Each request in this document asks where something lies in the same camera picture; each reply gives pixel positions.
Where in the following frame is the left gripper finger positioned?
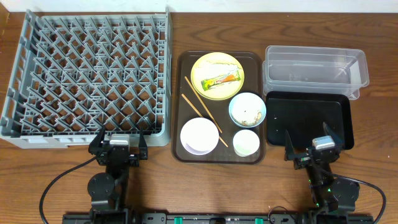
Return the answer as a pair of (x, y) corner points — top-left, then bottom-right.
(88, 126), (106, 155)
(138, 128), (148, 160)

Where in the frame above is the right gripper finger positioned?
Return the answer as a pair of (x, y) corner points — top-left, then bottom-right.
(323, 122), (344, 146)
(284, 130), (295, 161)

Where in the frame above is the white cup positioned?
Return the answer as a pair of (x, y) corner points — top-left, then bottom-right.
(233, 129), (260, 157)

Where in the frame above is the light blue bowl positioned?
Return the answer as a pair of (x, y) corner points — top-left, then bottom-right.
(228, 92), (267, 128)

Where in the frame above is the green orange snack wrapper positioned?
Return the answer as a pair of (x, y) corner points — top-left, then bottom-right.
(201, 70), (241, 91)

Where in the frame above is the white tissue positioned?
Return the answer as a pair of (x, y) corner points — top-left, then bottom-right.
(194, 62), (239, 78)

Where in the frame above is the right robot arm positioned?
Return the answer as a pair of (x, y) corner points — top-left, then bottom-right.
(284, 123), (359, 223)

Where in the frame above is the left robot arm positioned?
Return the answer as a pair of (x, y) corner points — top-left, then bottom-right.
(87, 127), (148, 224)

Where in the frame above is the black waste tray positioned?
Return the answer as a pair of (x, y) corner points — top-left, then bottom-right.
(266, 91), (354, 150)

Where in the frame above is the white round bowl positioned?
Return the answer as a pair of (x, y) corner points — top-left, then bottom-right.
(180, 118), (220, 156)

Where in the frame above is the lower wooden chopstick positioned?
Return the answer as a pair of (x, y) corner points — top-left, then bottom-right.
(182, 94), (229, 147)

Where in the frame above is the wooden chopstick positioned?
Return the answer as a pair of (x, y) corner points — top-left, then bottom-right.
(184, 77), (222, 133)
(182, 94), (229, 147)

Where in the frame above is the grey plastic dish rack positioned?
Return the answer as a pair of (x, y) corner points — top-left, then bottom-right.
(1, 11), (172, 149)

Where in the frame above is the brown serving tray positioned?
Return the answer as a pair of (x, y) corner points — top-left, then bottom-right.
(171, 50), (267, 165)

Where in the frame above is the upper wooden chopstick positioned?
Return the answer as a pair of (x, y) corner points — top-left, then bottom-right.
(184, 77), (222, 133)

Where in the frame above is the clear plastic bin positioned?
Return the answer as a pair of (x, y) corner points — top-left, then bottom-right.
(262, 45), (369, 100)

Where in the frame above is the yellow round plate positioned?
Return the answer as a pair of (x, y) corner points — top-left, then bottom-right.
(190, 52), (245, 100)

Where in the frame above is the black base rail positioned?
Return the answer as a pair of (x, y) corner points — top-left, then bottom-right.
(62, 212), (374, 224)

